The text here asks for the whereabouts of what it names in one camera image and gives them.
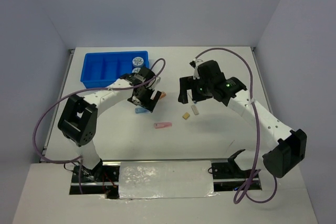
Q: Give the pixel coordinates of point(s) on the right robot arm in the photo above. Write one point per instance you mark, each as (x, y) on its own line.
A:
(287, 146)

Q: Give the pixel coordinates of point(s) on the yellow eraser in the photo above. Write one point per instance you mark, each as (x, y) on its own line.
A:
(186, 116)

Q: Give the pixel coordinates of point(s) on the grey eraser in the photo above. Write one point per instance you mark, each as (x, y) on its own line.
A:
(195, 109)

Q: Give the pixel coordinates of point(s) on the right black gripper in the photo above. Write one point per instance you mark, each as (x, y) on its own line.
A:
(188, 83)

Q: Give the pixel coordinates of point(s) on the blue compartment bin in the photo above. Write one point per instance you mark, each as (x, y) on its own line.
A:
(101, 69)

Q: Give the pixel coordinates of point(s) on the blue correction tape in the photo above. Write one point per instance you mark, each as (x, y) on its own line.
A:
(140, 110)

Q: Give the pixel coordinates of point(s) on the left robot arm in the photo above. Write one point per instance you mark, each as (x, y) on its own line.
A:
(78, 121)

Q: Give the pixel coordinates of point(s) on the blue slime jar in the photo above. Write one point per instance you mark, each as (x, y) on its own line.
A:
(138, 62)
(136, 70)

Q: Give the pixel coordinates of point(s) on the pink correction tape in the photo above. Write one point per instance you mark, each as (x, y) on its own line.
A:
(162, 125)

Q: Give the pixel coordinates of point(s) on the orange correction tape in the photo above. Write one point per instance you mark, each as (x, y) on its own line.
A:
(163, 94)

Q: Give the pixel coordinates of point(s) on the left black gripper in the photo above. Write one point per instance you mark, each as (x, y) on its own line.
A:
(149, 106)

